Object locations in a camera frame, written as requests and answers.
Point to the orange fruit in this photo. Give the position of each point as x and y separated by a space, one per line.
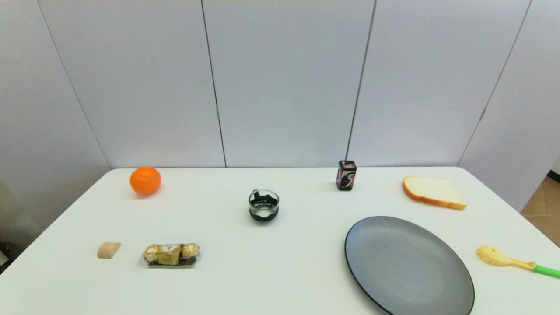
145 180

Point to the glass cup with black band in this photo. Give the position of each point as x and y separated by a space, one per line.
264 213

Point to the small black pink tin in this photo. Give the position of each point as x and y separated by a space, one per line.
346 176

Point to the gold chocolate balls pack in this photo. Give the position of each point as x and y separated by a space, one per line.
169 255

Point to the white bread slice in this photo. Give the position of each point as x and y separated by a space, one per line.
433 189

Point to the grey round plate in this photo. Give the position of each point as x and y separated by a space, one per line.
407 267

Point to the small wooden block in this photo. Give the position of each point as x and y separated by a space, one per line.
108 250

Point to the dark object beside table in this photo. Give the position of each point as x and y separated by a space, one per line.
4 254

